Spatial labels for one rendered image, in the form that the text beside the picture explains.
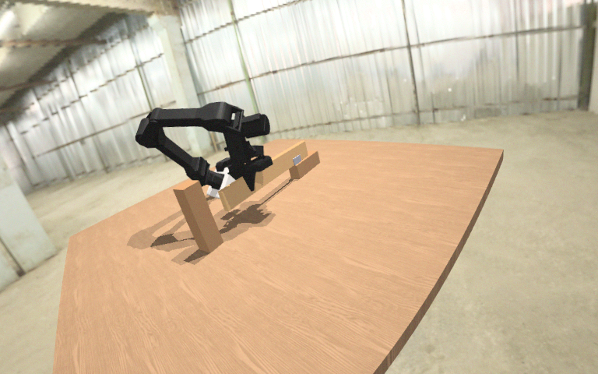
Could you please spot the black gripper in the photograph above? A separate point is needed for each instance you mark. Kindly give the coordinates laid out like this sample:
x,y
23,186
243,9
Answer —
x,y
239,155

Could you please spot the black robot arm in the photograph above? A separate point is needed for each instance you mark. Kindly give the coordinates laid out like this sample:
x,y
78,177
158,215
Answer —
x,y
217,117

